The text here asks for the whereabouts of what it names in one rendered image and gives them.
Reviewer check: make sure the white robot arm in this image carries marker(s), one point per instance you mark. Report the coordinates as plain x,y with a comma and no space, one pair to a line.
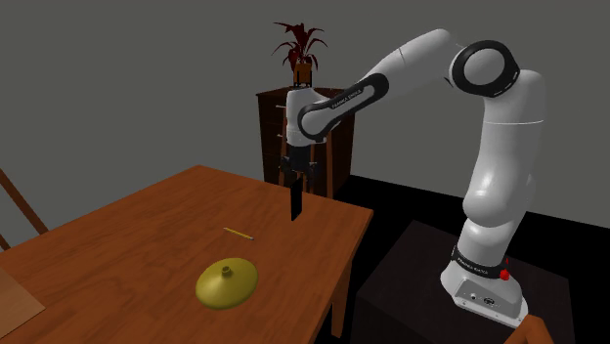
505,157

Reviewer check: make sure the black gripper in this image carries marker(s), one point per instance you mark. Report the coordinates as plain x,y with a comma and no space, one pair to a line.
298,163

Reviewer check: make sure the olive yellow lid with knob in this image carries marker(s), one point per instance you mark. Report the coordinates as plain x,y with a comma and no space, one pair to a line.
228,288

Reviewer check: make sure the dark chest with red plant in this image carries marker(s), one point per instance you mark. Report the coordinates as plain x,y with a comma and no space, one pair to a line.
343,152

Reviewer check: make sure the dark robot stand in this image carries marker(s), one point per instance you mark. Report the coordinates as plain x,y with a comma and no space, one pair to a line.
405,286

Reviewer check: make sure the yellow pencil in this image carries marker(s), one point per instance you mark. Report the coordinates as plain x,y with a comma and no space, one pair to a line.
238,233

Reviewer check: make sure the light wooden board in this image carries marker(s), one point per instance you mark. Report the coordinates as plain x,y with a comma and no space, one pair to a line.
14,300

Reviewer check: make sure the brown wooden table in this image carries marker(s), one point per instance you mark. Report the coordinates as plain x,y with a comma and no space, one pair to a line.
143,238

